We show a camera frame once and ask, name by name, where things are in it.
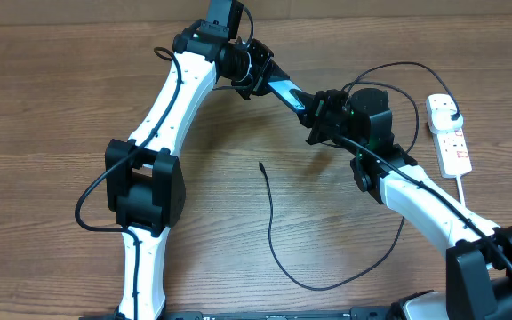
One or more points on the white charger adapter plug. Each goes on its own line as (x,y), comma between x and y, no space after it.
(444,120)

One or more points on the cardboard back panel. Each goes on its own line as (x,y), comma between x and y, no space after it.
(57,12)

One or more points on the Samsung Galaxy smartphone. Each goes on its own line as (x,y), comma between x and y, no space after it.
(287,91)

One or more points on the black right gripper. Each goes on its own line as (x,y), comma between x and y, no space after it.
(316,108)

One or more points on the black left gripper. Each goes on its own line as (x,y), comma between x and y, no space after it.
(260,84)

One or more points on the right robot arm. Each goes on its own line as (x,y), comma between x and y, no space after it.
(477,252)

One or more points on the white power strip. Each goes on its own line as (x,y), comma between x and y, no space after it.
(451,148)

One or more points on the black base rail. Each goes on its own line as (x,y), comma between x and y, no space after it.
(355,313)

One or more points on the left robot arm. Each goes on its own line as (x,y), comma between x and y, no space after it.
(145,184)

